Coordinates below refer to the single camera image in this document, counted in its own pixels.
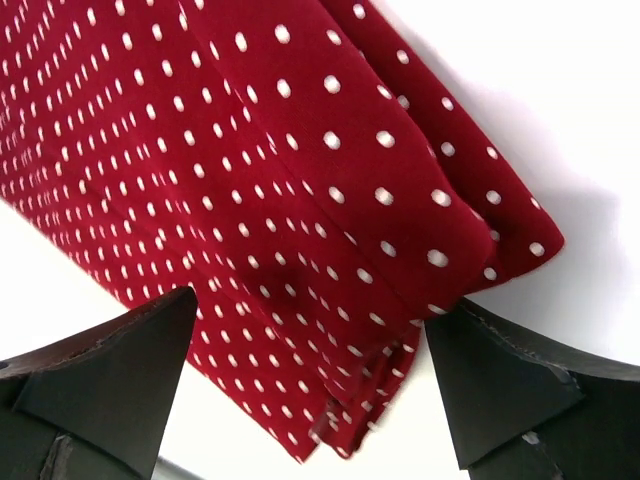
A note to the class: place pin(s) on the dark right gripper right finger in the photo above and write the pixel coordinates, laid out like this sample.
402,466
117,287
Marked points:
520,405

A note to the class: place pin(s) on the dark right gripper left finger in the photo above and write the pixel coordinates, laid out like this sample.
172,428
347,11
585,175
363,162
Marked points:
95,405

